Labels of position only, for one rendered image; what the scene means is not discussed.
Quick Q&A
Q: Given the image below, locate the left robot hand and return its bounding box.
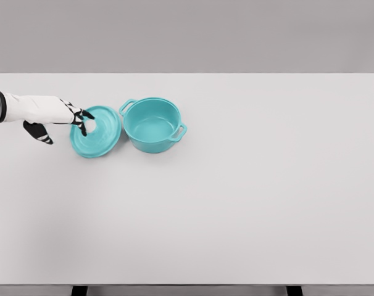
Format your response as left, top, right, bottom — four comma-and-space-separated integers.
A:
22, 95, 96, 146

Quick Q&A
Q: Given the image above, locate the turquoise pot with handles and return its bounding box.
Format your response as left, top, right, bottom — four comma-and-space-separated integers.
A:
118, 97, 188, 154

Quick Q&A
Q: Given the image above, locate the turquoise pot lid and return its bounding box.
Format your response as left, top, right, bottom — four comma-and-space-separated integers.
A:
69, 105, 122, 159

